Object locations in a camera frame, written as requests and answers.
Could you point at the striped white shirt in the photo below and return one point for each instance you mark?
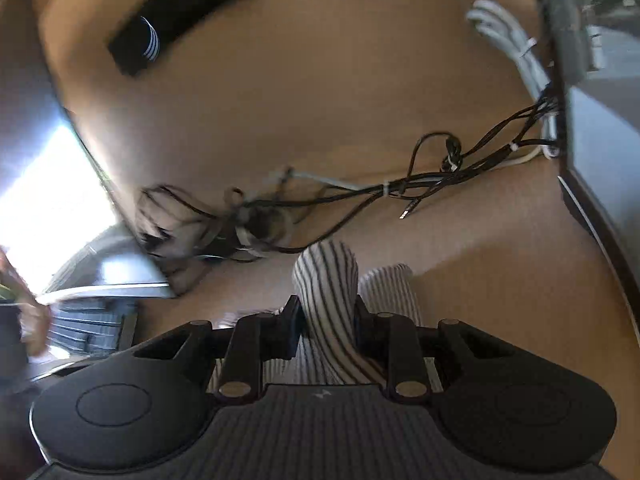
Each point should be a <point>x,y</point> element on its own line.
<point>327,285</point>

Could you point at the monitor with lit screen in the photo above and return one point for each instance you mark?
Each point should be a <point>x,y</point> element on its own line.
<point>595,110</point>

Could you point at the black power strip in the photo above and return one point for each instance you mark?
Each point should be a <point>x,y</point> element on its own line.
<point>170,25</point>

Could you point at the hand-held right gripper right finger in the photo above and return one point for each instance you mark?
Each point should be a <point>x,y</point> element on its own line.
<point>367,330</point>

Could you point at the person's left hand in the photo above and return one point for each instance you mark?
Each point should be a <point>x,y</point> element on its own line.
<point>30,310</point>

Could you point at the large black monitor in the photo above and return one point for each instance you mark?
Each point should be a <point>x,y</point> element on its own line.
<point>45,160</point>

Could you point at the black keyboard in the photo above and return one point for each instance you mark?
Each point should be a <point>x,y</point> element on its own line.
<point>90,330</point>

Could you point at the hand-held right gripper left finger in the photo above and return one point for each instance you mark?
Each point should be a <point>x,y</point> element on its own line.
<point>290,330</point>

